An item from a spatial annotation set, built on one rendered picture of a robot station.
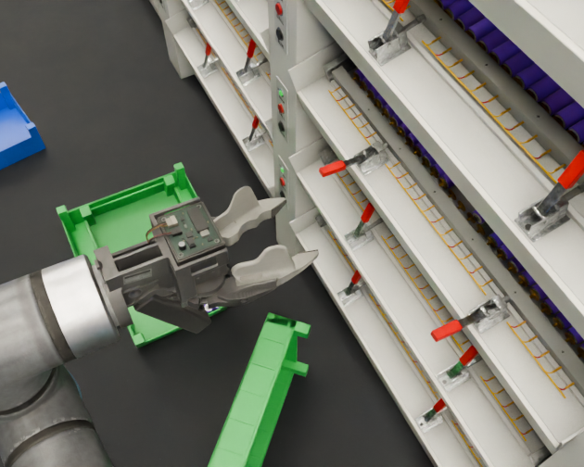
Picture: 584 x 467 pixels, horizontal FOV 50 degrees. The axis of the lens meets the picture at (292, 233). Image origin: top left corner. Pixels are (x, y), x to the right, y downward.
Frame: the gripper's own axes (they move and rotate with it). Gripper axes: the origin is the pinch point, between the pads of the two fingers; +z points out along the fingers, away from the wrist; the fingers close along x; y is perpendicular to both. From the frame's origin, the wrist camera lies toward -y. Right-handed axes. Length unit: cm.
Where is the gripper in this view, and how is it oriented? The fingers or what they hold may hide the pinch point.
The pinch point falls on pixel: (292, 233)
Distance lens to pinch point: 68.2
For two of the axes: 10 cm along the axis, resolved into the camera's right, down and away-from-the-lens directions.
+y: 0.3, -5.7, -8.2
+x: -4.5, -7.4, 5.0
